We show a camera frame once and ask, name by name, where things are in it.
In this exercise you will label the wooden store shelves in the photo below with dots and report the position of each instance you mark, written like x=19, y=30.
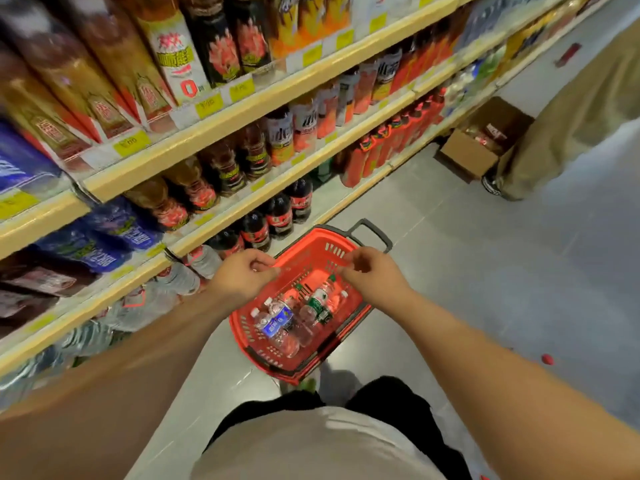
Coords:
x=280, y=97

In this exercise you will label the row of red drink bottles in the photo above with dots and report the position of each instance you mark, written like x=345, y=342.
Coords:
x=355, y=164

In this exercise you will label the red shopping basket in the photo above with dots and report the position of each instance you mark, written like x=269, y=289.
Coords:
x=300, y=254

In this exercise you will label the person's white shirt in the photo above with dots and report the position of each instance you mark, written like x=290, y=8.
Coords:
x=310, y=444

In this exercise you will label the row of dark plum drinks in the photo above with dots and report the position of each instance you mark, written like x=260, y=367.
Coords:
x=40, y=279

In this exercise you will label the cola bottle red label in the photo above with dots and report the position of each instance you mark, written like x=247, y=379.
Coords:
x=256, y=232
x=279, y=217
x=301, y=199
x=227, y=243

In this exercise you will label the row of orange label bottles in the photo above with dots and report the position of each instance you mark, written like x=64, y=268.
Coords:
x=305, y=122

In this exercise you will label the black red label bottle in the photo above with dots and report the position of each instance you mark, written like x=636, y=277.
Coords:
x=220, y=49
x=250, y=39

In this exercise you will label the blue drink pack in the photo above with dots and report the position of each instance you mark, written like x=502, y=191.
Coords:
x=25, y=164

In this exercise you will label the row of brown tea bottles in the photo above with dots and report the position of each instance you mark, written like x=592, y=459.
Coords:
x=220, y=167

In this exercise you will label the blue label water bottle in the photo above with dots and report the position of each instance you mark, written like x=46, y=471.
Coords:
x=270, y=327
x=283, y=314

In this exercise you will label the row of yellow price tags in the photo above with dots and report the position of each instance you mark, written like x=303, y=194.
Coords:
x=131, y=143

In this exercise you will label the green soda bottle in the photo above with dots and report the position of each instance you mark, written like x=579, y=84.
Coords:
x=322, y=170

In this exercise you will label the person's right forearm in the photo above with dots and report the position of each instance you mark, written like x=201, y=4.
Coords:
x=525, y=404

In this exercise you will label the row of amber tea bottles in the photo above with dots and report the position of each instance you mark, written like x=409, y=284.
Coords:
x=75, y=69

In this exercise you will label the white label drink bottle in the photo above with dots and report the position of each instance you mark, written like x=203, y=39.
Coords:
x=175, y=59

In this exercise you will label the brown cardboard box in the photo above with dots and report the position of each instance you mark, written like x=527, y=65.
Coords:
x=467, y=154

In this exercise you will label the row of mixed colour drinks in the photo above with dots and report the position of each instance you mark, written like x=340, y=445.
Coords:
x=480, y=69

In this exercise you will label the green label water bottle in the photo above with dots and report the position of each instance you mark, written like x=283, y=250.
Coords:
x=327, y=314
x=301, y=294
x=316, y=303

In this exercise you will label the person's right hand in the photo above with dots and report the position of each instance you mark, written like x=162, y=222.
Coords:
x=382, y=284

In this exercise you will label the person's left forearm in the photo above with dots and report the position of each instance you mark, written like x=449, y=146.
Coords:
x=100, y=394

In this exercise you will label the person's left green shoe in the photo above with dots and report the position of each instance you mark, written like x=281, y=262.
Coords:
x=307, y=385

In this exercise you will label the person's left hand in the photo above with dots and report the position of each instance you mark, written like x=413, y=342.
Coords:
x=242, y=279

